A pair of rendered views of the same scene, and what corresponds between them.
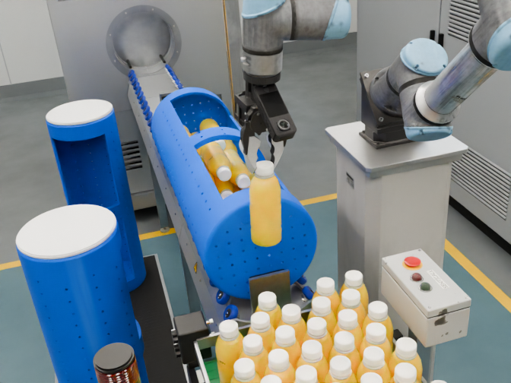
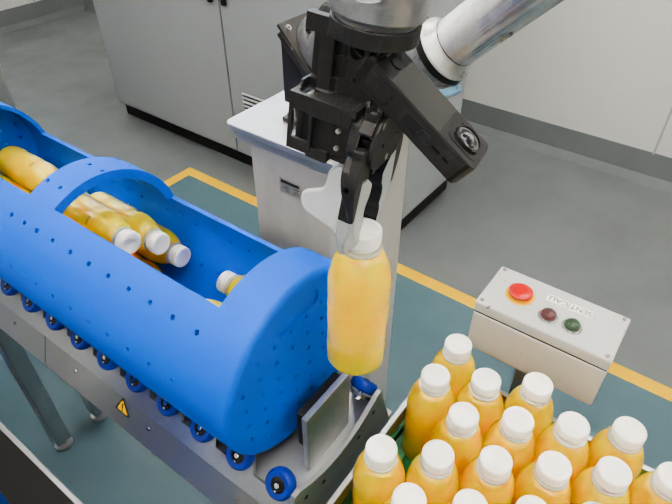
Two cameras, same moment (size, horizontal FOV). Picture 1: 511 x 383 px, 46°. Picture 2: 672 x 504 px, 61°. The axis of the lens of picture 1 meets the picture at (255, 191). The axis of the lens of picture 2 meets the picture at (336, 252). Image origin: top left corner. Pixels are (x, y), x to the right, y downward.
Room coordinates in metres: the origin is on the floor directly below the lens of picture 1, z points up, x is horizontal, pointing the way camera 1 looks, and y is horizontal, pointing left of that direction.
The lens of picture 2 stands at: (0.79, 0.27, 1.70)
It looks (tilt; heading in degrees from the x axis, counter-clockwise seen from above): 40 degrees down; 321
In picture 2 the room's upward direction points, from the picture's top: straight up
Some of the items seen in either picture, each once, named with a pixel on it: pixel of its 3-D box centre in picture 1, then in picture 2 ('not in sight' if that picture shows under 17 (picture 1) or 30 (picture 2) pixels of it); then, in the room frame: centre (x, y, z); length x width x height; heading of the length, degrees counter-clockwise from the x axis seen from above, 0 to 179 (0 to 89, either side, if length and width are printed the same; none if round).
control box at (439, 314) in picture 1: (423, 295); (544, 331); (1.05, -0.35, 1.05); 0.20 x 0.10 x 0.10; 14
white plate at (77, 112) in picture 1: (79, 112); not in sight; (2.46, 0.72, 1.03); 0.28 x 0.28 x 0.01
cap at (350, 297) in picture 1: (350, 297); (485, 382); (1.03, -0.19, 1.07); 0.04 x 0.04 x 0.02
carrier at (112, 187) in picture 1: (99, 202); not in sight; (2.46, 0.72, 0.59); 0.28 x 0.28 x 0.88
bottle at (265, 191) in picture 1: (265, 206); (358, 303); (1.11, -0.02, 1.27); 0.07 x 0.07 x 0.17
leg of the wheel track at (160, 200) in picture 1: (157, 185); not in sight; (3.12, 0.56, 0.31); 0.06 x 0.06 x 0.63; 14
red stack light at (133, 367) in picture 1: (116, 369); not in sight; (0.71, 0.24, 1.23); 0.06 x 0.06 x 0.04
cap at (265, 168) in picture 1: (264, 168); (362, 235); (1.11, -0.02, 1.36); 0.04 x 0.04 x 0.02
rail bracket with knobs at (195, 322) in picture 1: (195, 339); not in sight; (1.08, 0.17, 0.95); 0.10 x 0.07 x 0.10; 104
